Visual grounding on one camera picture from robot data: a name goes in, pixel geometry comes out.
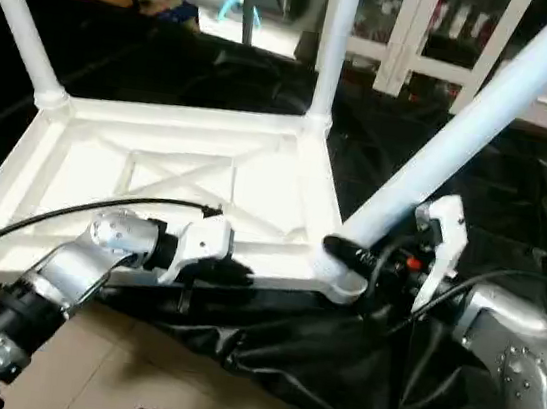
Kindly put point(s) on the white plastic table top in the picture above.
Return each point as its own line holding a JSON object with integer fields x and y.
{"x": 136, "y": 176}

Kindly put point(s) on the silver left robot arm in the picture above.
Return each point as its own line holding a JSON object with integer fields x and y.
{"x": 51, "y": 286}

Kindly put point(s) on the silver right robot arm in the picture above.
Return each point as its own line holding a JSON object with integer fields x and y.
{"x": 525, "y": 359}

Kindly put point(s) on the black work mat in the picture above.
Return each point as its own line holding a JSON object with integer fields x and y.
{"x": 362, "y": 378}

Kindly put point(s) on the white glass-door cabinet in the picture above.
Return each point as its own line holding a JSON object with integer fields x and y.
{"x": 417, "y": 32}

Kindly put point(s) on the grey metal pole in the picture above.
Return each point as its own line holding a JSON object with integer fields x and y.
{"x": 250, "y": 0}

